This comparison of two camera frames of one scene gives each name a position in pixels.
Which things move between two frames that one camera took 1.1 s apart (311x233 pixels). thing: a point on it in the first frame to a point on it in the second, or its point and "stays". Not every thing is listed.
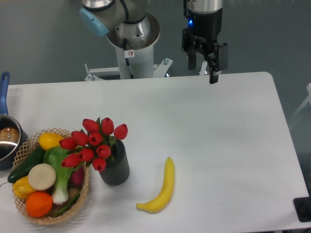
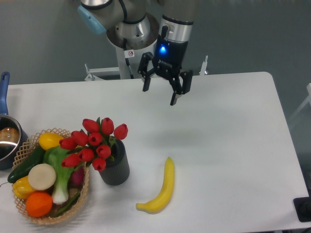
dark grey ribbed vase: (116, 171) stays
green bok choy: (53, 156) stays
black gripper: (202, 32) to (168, 59)
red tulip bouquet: (90, 145) stays
